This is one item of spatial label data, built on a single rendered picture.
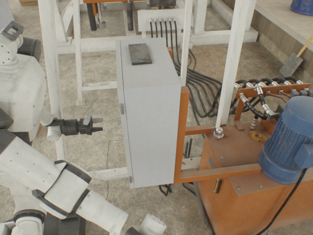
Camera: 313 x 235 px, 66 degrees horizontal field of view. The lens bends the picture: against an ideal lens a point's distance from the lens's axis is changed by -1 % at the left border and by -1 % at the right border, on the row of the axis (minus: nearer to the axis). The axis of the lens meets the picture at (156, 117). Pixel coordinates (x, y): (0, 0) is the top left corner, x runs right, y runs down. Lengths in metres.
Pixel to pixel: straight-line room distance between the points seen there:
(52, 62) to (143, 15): 2.58
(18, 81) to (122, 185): 1.45
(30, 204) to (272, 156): 1.21
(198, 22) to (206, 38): 0.30
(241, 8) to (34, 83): 1.00
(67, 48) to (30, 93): 3.25
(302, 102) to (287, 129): 0.14
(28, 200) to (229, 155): 1.07
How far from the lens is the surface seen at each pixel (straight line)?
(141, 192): 2.02
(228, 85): 1.53
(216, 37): 4.20
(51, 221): 1.85
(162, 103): 0.89
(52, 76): 1.35
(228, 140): 1.59
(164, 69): 0.94
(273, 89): 1.70
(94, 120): 1.41
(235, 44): 1.42
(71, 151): 2.40
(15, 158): 0.68
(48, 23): 1.25
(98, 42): 3.94
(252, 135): 1.66
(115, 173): 1.85
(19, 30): 0.82
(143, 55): 1.02
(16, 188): 1.14
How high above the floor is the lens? 1.72
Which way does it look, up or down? 41 degrees down
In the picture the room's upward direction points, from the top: straight up
